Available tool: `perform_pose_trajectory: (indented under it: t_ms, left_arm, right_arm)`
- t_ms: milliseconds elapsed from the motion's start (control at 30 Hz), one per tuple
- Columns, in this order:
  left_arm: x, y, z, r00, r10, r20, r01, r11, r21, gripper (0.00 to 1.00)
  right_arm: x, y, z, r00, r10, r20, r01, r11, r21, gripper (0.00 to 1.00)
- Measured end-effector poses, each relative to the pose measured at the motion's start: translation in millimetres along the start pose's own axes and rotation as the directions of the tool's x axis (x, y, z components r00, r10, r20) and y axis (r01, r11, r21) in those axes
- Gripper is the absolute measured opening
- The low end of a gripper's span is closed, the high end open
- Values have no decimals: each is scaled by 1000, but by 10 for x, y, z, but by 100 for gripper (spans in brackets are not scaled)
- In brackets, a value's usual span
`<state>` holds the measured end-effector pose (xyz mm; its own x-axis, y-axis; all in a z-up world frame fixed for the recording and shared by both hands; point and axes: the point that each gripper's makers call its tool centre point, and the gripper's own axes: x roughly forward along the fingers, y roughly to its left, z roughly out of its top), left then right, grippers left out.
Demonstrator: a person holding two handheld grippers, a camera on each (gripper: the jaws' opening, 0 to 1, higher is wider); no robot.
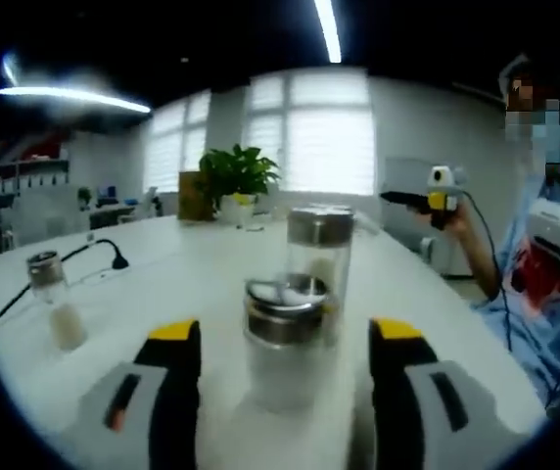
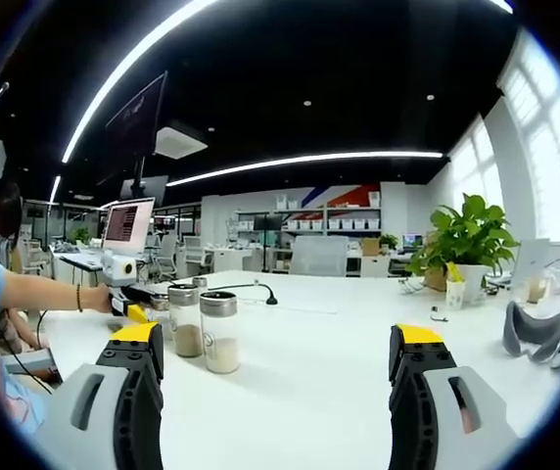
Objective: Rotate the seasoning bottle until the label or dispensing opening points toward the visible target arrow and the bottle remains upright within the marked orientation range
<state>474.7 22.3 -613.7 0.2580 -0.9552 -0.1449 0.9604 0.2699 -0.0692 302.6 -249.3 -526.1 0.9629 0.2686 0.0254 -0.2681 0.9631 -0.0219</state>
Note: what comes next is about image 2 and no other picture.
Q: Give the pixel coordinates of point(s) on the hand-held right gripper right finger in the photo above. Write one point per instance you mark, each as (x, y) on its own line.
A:
(417, 401)

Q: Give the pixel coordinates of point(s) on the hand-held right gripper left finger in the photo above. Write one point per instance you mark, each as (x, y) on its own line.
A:
(133, 401)

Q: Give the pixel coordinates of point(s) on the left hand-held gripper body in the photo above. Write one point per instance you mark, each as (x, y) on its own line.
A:
(118, 269)

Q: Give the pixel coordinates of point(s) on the tall seasoning bottle brown contents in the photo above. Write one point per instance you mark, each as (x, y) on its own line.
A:
(185, 328)

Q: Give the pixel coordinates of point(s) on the tall seasoning bottle white contents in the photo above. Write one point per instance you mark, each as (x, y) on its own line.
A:
(219, 343)

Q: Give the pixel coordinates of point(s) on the person's left hand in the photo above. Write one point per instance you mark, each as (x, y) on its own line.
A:
(99, 298)

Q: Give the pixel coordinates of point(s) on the white mesh office chair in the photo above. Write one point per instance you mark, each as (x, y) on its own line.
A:
(196, 250)

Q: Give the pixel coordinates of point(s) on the small hanging screen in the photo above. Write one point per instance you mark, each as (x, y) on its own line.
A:
(145, 190)

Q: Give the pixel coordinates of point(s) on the small black clip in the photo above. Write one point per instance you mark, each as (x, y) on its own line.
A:
(439, 315)

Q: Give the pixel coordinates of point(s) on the short ceiling strip light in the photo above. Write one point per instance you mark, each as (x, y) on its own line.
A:
(55, 190)

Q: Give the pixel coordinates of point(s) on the white paper cup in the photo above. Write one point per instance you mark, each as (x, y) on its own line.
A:
(455, 294)

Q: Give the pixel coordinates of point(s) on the brown cardboard carton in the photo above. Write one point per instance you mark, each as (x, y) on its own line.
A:
(435, 279)

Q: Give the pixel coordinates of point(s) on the ceiling air vent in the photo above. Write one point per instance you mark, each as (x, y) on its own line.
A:
(181, 143)

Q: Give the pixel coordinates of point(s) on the dark hanging screen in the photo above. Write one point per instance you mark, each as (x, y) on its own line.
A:
(138, 112)

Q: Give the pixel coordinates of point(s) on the small blue screen monitor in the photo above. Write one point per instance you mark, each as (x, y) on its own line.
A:
(412, 240)

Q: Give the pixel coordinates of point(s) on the open cardboard box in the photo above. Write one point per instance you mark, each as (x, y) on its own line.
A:
(370, 246)

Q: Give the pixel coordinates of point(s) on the clear cup brown contents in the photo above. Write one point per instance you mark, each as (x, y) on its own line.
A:
(537, 291)

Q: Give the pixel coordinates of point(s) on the small potted plant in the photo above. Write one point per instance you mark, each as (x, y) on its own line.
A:
(388, 241)

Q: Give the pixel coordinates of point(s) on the green plant in white pot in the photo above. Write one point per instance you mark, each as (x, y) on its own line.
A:
(471, 235)

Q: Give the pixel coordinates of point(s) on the grey chair back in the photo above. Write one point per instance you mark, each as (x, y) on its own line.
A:
(319, 254)

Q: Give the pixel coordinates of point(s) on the white storage shelf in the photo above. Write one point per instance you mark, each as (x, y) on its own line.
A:
(309, 215)

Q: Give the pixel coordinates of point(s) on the row of white storage boxes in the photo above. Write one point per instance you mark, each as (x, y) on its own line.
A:
(339, 224)

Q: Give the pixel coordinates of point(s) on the long ceiling strip light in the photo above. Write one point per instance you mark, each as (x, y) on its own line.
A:
(309, 160)
(123, 68)

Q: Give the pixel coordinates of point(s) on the narrow window with blinds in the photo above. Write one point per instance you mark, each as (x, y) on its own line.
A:
(476, 171)

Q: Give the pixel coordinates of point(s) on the large window with blinds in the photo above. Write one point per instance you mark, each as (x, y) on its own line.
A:
(554, 147)

